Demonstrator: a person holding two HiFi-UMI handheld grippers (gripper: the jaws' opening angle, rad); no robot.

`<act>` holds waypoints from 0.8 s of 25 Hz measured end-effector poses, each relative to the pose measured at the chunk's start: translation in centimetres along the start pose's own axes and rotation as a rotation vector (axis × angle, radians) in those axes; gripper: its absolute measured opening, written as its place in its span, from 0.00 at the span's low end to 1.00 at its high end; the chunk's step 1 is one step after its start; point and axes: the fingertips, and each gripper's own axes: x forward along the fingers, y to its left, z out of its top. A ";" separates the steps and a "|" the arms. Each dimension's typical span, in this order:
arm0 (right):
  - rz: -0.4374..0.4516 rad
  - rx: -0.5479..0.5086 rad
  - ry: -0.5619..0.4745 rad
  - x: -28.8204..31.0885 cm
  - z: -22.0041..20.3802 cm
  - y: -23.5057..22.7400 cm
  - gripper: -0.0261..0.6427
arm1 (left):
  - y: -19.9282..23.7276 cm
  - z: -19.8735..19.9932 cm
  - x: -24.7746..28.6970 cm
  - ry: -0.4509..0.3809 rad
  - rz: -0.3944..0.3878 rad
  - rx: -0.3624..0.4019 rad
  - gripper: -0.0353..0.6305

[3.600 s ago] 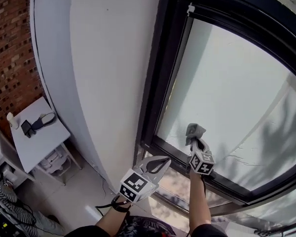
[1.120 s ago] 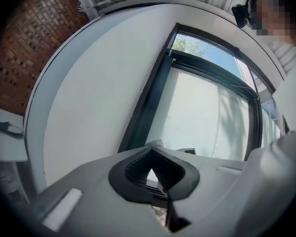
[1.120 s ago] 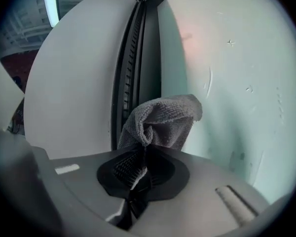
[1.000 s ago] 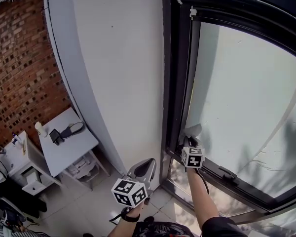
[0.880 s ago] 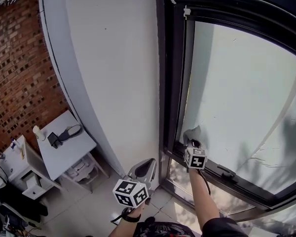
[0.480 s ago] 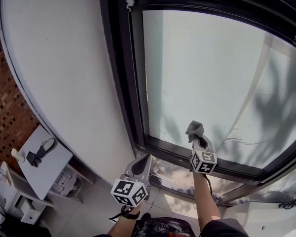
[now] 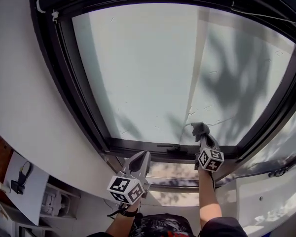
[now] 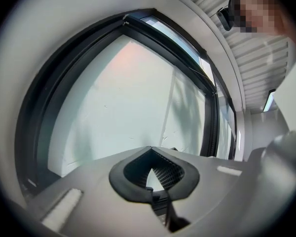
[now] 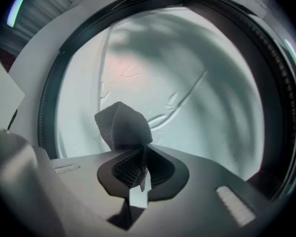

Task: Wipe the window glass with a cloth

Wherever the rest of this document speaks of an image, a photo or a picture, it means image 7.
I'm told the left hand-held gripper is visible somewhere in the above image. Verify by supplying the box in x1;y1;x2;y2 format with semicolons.
107;150;152;205

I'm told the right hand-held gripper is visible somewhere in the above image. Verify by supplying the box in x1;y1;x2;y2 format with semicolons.
194;134;224;173

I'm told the grey cloth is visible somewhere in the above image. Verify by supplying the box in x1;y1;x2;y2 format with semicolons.
190;122;210;143

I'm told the frosted window glass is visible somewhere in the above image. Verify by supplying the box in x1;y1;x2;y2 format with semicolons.
71;3;296;149

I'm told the person's left forearm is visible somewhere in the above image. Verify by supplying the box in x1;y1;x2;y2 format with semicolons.
105;201;140;237

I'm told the person's right forearm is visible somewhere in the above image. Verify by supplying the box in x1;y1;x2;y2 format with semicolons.
198;168;222;228

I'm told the low window pane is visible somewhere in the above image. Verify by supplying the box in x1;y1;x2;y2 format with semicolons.
148;163;200;186

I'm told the black wristwatch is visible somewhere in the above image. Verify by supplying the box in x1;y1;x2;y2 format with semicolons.
119;207;139;217

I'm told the adjacent frosted window pane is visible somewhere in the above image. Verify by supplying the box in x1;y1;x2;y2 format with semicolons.
236;102;296;172

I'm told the black curved window latch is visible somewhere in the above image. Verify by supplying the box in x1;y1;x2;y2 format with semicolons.
268;162;296;178

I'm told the white shelf unit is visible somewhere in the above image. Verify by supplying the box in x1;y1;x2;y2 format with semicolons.
39;183;81;219

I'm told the white panel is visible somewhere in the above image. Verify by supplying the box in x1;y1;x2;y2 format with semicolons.
234;157;296;234

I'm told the white side table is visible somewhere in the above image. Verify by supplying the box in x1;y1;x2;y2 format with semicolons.
2;151;50;226

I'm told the black device with loop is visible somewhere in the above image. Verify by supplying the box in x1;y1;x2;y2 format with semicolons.
11;161;33;195

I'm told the white drawer cabinet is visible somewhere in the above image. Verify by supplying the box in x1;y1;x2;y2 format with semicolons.
0;196;52;237

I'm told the black wrist strap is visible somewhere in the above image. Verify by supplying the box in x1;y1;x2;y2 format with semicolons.
107;203;129;218

